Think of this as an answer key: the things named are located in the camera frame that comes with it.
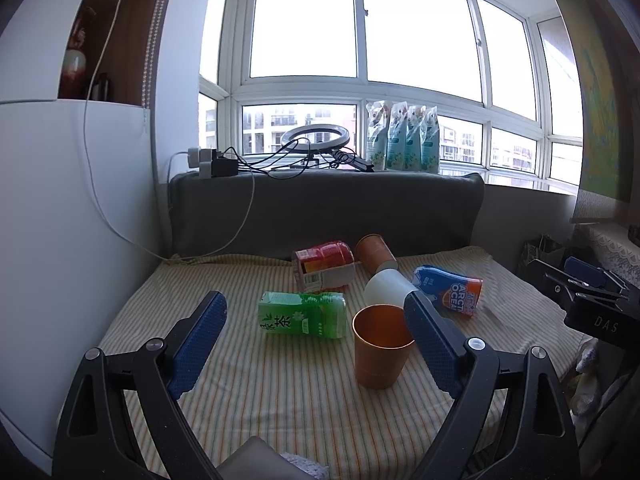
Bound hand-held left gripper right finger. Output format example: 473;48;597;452
402;290;583;480

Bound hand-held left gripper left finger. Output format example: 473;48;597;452
52;290;229;480

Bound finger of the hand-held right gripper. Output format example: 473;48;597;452
529;258;626;307
563;255;629;296

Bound copper orange cup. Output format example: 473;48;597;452
352;304;416;389

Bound white cup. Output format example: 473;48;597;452
363;268;421;311

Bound brown paper cup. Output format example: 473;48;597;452
355;233;399;274

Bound green gift bag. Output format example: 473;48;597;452
521;236;565;282

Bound white lace cloth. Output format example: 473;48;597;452
589;223;640;283

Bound blue and orange drink bottle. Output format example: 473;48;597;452
412;264;485;317

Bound striped bed sheet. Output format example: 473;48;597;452
97;246;592;480

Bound green tea drink pack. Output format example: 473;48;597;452
257;290;348;339

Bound red drink pack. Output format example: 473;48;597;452
292;240;356;294

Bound grey cushion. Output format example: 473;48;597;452
167;171;486;262

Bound white cabinet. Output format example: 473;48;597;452
0;0;173;462

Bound power strip with chargers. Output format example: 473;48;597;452
187;146;239;179

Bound floral refill pouch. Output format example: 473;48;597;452
387;101;413;172
366;100;394;171
405;104;427;173
419;106;441;175

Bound dark bottles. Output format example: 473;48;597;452
91;73;112;103

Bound red and white vase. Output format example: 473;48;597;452
61;6;97;100

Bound white framed window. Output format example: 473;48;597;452
197;0;587;197

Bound wall map poster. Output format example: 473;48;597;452
542;0;640;224

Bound black cables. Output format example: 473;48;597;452
220;142;376;180

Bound white charging cable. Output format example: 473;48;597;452
83;0;257;263

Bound ring light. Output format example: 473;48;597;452
281;125;350;155

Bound bead curtain string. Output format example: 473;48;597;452
141;0;179;109

